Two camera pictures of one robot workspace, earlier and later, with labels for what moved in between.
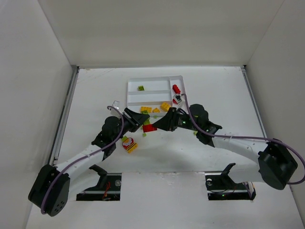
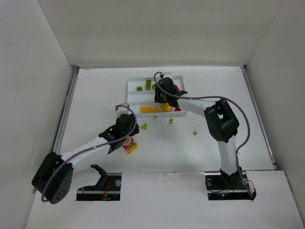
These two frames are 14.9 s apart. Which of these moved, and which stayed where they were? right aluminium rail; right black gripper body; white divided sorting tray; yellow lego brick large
Moved: right black gripper body
Stayed: yellow lego brick large; right aluminium rail; white divided sorting tray
